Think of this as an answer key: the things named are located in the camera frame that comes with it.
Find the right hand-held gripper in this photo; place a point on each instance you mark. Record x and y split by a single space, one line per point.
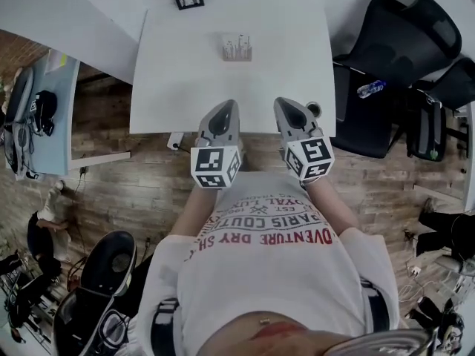
302 135

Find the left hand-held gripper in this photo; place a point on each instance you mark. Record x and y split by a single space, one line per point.
217 139

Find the wooden card holder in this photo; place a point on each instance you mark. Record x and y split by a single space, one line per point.
237 59

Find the white card with plant print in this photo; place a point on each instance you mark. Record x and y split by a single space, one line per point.
237 45

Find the person's right forearm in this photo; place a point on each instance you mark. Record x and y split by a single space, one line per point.
332 206

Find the person's left forearm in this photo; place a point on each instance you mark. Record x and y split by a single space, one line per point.
193 210

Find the white power strip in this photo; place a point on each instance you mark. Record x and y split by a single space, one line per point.
175 140

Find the clear plastic water bottle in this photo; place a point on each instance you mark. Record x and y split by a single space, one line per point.
371 88

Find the large black mesh office chair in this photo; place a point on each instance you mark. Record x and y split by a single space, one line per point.
386 58

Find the small black office chair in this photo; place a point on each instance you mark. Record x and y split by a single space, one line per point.
434 124

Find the white printed shirt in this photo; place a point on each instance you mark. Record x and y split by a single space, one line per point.
267 273

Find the light blue desk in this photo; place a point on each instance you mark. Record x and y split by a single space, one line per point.
59 124

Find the black grey-trimmed office chair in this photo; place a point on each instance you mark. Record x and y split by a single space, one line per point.
100 273

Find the white wall charger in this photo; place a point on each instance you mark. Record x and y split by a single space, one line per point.
414 271

